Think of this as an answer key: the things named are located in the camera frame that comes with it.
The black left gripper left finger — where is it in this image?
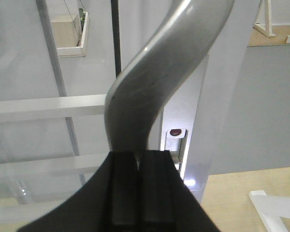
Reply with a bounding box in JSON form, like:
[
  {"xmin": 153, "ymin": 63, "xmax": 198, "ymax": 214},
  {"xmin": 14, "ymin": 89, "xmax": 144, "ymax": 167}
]
[{"xmin": 19, "ymin": 152, "xmax": 138, "ymax": 232}]

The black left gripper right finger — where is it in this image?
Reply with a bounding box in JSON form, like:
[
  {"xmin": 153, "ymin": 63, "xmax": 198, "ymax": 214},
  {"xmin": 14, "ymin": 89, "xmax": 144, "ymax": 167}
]
[{"xmin": 139, "ymin": 150, "xmax": 219, "ymax": 232}]

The white framed sliding glass door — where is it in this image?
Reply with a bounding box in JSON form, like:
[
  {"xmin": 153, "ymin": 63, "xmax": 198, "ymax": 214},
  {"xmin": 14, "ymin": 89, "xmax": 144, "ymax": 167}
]
[{"xmin": 0, "ymin": 0, "xmax": 259, "ymax": 227}]

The silver door handle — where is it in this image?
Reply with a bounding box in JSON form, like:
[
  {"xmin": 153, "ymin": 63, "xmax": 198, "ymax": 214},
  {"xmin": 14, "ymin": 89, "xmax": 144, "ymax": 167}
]
[{"xmin": 104, "ymin": 0, "xmax": 234, "ymax": 152}]

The silver door lock plate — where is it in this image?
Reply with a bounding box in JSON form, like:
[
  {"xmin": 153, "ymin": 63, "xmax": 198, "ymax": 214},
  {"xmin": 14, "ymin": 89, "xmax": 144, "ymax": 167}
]
[{"xmin": 160, "ymin": 55, "xmax": 209, "ymax": 190}]

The light wooden floor platform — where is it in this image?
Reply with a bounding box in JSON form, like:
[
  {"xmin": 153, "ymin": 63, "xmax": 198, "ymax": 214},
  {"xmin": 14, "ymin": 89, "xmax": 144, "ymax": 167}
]
[{"xmin": 202, "ymin": 167, "xmax": 290, "ymax": 232}]

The white triangular support brace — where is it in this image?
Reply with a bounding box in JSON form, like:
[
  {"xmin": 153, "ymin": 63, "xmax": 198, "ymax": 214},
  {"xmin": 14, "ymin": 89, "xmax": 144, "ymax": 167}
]
[{"xmin": 249, "ymin": 190, "xmax": 290, "ymax": 232}]

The distant wooden box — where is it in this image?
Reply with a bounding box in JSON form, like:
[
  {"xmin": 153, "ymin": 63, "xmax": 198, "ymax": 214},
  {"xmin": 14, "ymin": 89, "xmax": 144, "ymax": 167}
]
[{"xmin": 51, "ymin": 14, "xmax": 81, "ymax": 48}]

